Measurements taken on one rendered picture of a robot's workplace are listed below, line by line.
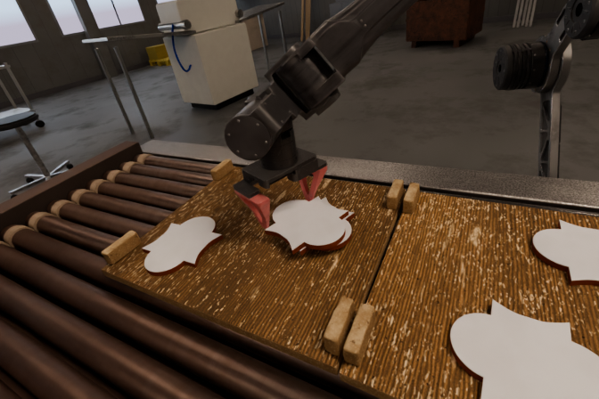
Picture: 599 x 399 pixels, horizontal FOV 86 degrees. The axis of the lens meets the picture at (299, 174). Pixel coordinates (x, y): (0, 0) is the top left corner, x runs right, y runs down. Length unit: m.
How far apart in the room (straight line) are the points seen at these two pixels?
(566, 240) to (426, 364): 0.27
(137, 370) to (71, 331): 0.14
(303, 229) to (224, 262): 0.13
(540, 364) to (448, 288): 0.11
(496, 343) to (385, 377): 0.12
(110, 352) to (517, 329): 0.47
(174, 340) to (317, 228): 0.24
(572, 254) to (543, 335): 0.14
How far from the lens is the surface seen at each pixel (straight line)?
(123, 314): 0.56
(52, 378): 0.55
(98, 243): 0.74
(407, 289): 0.45
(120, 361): 0.50
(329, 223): 0.50
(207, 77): 4.53
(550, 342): 0.43
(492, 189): 0.69
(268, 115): 0.37
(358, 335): 0.38
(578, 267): 0.52
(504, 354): 0.41
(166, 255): 0.57
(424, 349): 0.41
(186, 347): 0.47
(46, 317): 0.63
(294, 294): 0.45
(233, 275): 0.50
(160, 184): 0.86
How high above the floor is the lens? 1.28
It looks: 30 degrees down
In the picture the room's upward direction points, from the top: 10 degrees counter-clockwise
